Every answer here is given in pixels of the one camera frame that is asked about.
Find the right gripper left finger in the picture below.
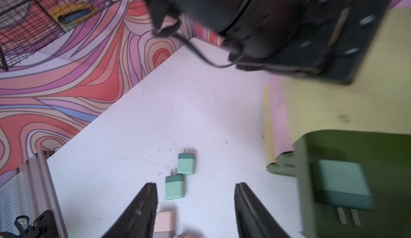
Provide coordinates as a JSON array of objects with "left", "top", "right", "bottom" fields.
[{"left": 102, "top": 183, "right": 158, "bottom": 238}]

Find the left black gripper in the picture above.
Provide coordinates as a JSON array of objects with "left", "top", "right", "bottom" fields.
[{"left": 222, "top": 0, "right": 391, "bottom": 85}]

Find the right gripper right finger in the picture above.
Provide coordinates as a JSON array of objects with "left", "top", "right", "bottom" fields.
[{"left": 234, "top": 182, "right": 290, "bottom": 238}]

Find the green plug three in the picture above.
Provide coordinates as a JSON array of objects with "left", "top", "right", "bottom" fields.
[{"left": 165, "top": 169, "right": 185, "bottom": 200}]

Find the green plug one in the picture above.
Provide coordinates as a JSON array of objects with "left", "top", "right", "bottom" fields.
[{"left": 177, "top": 148, "right": 196, "bottom": 176}]

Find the yellow green drawer cabinet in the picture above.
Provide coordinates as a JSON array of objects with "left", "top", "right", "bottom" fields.
[{"left": 262, "top": 8, "right": 411, "bottom": 177}]

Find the green plug two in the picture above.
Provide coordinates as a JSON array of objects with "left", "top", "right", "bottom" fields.
[{"left": 310, "top": 159, "right": 374, "bottom": 227}]

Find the green top drawer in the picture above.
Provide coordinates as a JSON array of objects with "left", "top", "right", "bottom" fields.
[{"left": 294, "top": 130, "right": 411, "bottom": 238}]

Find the pink plug one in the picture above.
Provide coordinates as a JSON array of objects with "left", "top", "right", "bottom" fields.
[{"left": 153, "top": 211, "right": 176, "bottom": 238}]

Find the pink plug two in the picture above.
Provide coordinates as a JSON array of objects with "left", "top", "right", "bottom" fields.
[{"left": 177, "top": 233, "right": 198, "bottom": 238}]

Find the yellow item in left basket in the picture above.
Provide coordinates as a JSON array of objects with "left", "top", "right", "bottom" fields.
[{"left": 48, "top": 1, "right": 97, "bottom": 31}]

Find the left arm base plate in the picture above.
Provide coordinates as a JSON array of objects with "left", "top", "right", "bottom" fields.
[{"left": 1, "top": 210, "right": 60, "bottom": 238}]

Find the left black wire basket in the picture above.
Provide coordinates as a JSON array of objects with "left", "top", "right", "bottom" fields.
[{"left": 1, "top": 0, "right": 121, "bottom": 71}]

